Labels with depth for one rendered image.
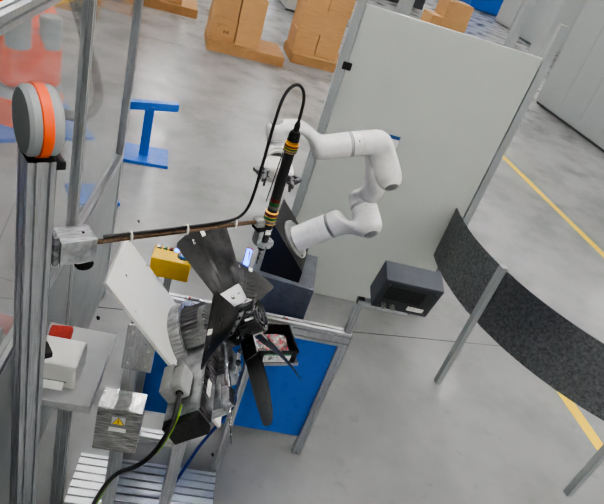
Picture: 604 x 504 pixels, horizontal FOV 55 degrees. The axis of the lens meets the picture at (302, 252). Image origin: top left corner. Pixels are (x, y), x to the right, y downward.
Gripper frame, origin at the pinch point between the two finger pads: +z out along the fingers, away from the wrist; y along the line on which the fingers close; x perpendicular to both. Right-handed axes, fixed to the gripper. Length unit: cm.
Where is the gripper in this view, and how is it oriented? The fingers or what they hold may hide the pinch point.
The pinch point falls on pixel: (277, 183)
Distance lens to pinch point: 183.8
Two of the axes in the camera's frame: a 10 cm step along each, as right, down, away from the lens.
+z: 0.3, 5.5, -8.3
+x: 2.8, -8.1, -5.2
